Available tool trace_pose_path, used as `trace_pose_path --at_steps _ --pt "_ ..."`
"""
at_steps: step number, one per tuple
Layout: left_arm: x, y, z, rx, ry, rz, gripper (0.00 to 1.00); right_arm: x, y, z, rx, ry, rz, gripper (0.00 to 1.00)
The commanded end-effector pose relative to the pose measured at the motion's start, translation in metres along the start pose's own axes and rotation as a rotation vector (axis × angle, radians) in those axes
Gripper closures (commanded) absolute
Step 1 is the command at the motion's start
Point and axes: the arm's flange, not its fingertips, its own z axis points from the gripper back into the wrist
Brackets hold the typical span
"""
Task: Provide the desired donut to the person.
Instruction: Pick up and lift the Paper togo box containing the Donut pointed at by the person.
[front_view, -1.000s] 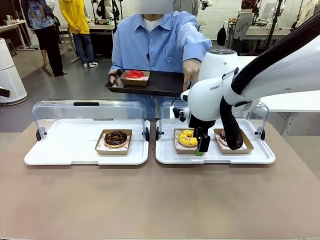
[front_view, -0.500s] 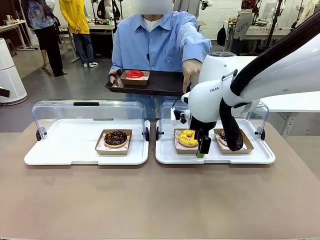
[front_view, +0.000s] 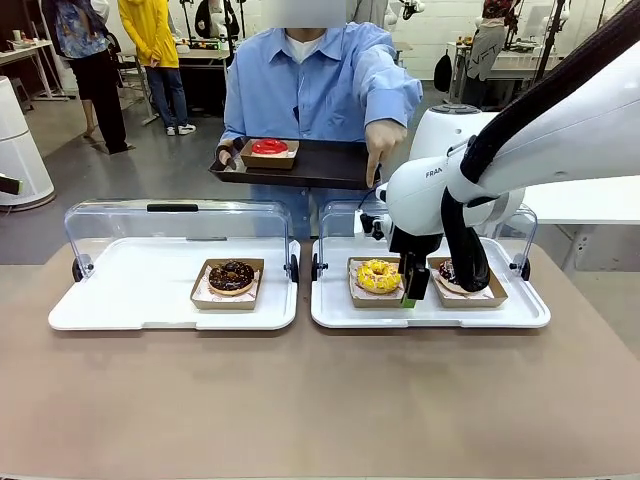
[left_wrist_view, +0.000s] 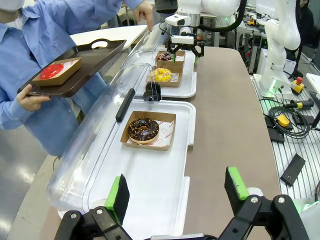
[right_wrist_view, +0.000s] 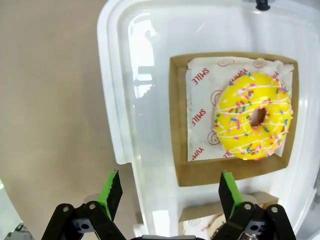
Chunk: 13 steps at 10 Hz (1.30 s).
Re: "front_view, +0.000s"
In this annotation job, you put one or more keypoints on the black serving tray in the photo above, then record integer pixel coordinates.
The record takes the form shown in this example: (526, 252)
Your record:
(325, 167)

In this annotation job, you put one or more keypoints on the white display tray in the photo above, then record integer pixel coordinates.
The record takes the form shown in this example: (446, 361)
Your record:
(150, 310)
(350, 317)

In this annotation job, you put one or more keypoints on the yellow glazed donut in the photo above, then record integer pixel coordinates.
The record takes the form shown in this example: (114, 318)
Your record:
(375, 280)

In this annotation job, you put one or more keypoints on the person in patterned blue shirt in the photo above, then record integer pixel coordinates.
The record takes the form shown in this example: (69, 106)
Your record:
(85, 35)

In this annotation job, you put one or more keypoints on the person's right forearm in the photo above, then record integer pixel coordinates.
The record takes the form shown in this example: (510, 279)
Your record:
(235, 120)

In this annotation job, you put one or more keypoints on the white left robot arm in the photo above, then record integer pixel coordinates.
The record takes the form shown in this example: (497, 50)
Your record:
(25, 150)

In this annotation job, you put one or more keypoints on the cardboard box of yellow donut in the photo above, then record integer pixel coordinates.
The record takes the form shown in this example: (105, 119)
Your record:
(370, 301)

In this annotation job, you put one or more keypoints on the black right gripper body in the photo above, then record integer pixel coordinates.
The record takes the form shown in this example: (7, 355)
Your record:
(415, 242)

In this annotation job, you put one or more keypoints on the person in yellow hoodie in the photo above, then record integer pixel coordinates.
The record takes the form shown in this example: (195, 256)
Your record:
(147, 35)

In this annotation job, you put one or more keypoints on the cardboard box of chocolate donut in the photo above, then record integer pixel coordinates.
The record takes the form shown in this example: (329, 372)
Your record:
(200, 302)

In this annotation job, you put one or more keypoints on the white printed paper liner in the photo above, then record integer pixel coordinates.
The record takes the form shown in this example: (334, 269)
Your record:
(200, 292)
(445, 290)
(352, 267)

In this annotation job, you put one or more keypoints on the background grey desk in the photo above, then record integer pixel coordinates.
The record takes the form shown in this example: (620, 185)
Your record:
(520, 62)

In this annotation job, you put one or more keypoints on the person's right hand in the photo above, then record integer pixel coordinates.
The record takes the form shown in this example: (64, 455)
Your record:
(229, 155)

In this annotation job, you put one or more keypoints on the black stand pole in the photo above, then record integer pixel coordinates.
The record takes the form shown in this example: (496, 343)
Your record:
(547, 45)

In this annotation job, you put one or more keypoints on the background white work table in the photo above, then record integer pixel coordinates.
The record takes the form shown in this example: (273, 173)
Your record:
(25, 50)

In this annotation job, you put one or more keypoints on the cardboard box of red donut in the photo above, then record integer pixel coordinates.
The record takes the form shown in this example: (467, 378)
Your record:
(270, 162)

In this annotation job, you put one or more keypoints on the clear hinged display lid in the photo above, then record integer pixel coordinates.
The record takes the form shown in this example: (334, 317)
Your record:
(340, 220)
(225, 215)

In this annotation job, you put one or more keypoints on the dark purple drizzled donut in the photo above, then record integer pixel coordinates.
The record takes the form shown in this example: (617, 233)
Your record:
(449, 272)

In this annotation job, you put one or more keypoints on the person's left forearm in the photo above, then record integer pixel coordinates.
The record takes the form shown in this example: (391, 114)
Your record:
(395, 100)

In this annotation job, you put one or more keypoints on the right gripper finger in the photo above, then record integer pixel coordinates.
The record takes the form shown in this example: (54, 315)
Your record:
(406, 272)
(419, 285)

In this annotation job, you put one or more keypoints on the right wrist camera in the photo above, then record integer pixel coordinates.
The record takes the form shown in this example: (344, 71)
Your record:
(372, 225)

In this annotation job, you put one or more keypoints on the chocolate sprinkled donut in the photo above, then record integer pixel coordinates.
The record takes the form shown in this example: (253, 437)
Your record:
(245, 277)

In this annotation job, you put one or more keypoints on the background white robot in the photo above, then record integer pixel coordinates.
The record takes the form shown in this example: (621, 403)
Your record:
(212, 15)
(400, 10)

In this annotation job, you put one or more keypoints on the white side table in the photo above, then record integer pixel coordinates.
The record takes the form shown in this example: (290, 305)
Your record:
(590, 200)

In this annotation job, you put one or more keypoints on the black hanging bag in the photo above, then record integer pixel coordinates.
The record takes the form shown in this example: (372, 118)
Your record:
(443, 72)

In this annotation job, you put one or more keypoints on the person's left hand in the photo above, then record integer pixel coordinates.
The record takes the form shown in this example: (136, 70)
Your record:
(382, 142)

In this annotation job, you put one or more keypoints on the red glazed donut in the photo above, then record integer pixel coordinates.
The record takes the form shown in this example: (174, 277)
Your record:
(270, 146)

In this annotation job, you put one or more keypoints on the chocolate sprinkle donut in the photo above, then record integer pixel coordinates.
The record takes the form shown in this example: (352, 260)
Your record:
(497, 297)

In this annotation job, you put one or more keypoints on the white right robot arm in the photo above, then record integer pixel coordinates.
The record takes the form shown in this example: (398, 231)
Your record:
(575, 125)

